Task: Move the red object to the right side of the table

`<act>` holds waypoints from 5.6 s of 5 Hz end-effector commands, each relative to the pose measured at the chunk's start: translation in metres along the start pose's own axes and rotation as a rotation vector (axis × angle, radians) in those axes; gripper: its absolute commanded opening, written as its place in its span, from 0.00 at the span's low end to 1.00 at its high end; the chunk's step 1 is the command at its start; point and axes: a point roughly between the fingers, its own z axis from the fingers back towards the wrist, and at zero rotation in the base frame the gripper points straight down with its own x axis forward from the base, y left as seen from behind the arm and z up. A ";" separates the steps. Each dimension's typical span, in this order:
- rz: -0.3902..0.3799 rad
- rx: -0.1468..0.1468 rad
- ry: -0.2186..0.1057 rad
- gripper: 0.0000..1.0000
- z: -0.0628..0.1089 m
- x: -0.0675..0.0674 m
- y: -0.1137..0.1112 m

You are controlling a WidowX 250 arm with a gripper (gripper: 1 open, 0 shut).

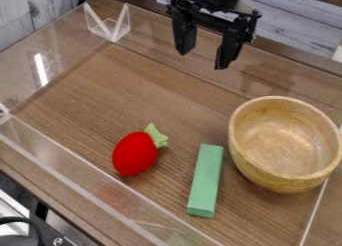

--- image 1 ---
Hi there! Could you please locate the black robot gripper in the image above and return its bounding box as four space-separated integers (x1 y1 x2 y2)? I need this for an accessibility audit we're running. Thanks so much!
169 0 261 70

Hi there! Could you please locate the red plush strawberry toy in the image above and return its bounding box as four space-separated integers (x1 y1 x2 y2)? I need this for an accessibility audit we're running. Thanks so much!
112 123 168 176

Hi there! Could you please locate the wooden bowl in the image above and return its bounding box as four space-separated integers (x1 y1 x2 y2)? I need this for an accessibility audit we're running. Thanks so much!
228 96 342 194

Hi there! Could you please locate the green rectangular block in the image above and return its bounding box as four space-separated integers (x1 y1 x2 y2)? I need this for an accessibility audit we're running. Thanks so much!
186 144 224 218

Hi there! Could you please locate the clear acrylic tray wall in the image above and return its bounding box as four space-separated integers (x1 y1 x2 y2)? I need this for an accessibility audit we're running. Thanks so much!
0 105 222 246

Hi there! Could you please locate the black metal table frame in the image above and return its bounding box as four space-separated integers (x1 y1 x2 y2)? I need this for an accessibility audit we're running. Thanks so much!
26 199 85 246

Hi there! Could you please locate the black cable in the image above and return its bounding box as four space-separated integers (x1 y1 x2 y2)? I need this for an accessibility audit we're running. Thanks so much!
0 216 45 246

